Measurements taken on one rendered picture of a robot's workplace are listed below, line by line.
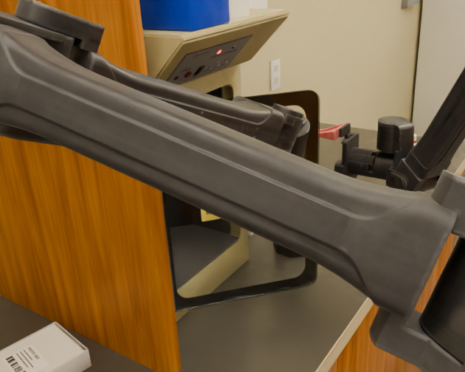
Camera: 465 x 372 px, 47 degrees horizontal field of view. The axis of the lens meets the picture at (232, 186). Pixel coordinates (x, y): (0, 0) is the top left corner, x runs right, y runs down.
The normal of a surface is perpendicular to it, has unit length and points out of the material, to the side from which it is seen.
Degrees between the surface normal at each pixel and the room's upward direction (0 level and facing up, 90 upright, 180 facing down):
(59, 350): 0
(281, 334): 0
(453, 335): 64
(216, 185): 72
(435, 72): 90
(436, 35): 90
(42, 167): 90
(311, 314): 0
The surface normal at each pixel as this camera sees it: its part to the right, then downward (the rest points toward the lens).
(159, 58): -0.55, 0.36
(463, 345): -0.83, -0.21
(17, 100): -0.29, 0.10
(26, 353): -0.05, -0.91
